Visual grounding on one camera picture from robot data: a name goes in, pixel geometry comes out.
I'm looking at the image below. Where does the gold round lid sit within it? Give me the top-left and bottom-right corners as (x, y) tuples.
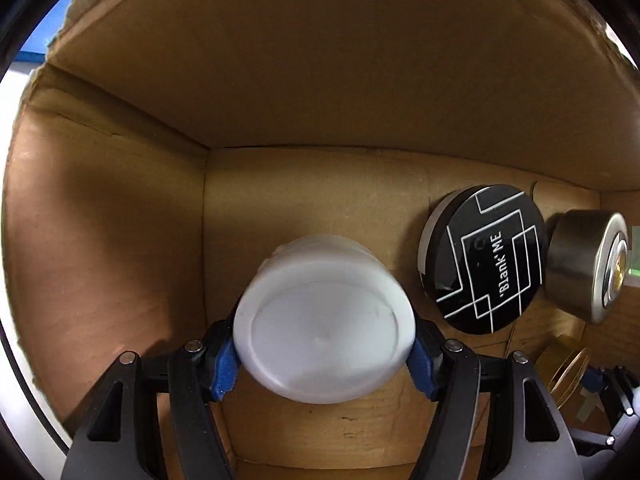
(536, 336), (592, 408)

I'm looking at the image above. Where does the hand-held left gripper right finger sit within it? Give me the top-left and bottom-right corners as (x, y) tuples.
(406, 321), (586, 480)

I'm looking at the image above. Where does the white plastic jar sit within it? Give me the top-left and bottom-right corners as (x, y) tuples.
(233, 234), (417, 405)

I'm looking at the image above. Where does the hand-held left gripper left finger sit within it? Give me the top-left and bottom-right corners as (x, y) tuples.
(61, 318), (240, 480)

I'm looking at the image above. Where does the cardboard box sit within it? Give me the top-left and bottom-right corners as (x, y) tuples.
(2, 0), (640, 480)

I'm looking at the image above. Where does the black round compact case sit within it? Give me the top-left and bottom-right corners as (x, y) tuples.
(418, 185), (548, 335)

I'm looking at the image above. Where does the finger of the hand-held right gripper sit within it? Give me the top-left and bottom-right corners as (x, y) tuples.
(580, 364), (640, 453)

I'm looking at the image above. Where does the silver round tin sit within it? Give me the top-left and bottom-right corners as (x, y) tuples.
(544, 210), (629, 325)

